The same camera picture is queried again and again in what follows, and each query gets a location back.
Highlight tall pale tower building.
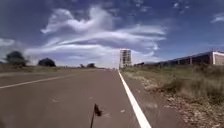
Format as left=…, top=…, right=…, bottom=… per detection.
left=119, top=48, right=133, bottom=70

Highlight small distant trees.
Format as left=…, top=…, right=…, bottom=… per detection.
left=79, top=62, right=98, bottom=69

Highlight solid white edge line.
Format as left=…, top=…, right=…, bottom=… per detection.
left=117, top=69, right=153, bottom=128

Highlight robot's own part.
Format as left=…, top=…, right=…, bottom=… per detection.
left=89, top=102, right=103, bottom=128

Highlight reddish grey asphalt road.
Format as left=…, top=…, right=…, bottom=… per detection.
left=0, top=68, right=188, bottom=128

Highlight round dark tree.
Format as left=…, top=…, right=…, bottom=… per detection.
left=37, top=57, right=57, bottom=68

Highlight flat dry grass strip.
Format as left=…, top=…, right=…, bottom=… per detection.
left=0, top=63, right=105, bottom=75

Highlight thin white lane line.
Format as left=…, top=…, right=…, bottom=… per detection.
left=0, top=73, right=76, bottom=90

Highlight dry grass verge with gravel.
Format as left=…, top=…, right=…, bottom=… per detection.
left=120, top=63, right=224, bottom=128

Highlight long low building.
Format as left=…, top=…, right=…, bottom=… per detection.
left=134, top=50, right=224, bottom=67

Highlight large dark tree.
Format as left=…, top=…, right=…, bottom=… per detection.
left=4, top=50, right=28, bottom=67

